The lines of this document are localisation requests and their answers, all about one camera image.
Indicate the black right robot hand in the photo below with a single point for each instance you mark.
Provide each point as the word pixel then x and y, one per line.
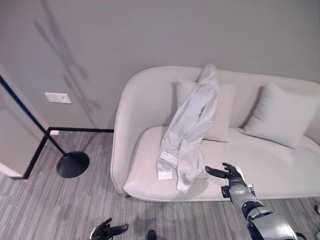
pixel 226 173

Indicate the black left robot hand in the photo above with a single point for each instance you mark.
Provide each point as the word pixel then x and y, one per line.
pixel 106 230

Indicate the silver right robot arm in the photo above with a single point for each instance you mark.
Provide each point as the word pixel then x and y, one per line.
pixel 252 210

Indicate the white fabric sofa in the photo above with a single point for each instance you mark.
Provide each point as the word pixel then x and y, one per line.
pixel 225 140

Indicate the black clothes rack stand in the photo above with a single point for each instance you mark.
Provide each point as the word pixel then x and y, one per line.
pixel 62 150

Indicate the dark robot foot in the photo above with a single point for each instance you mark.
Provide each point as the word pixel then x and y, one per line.
pixel 151 235

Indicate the light grey hooded jacket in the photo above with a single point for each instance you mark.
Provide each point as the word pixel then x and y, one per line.
pixel 191 125

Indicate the beige square cushion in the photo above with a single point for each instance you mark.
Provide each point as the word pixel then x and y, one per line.
pixel 221 112

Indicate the pale grey square cushion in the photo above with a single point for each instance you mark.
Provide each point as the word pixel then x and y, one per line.
pixel 280 115

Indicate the person's foot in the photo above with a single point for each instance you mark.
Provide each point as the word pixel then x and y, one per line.
pixel 317 208

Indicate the white wall socket plate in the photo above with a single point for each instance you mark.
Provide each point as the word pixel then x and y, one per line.
pixel 57 97

